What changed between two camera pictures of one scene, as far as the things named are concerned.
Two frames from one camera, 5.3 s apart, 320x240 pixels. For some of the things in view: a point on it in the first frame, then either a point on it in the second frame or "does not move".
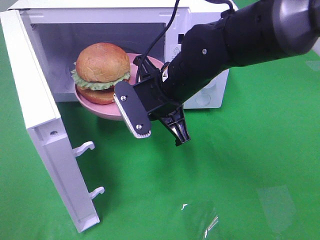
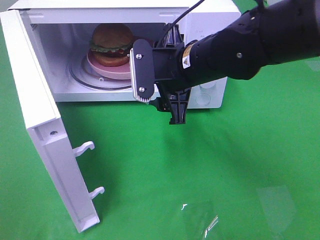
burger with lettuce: (98, 67) to (110, 45)
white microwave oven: (61, 29) does not move
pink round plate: (111, 110) to (121, 72)
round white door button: (202, 99) does not move
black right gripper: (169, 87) to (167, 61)
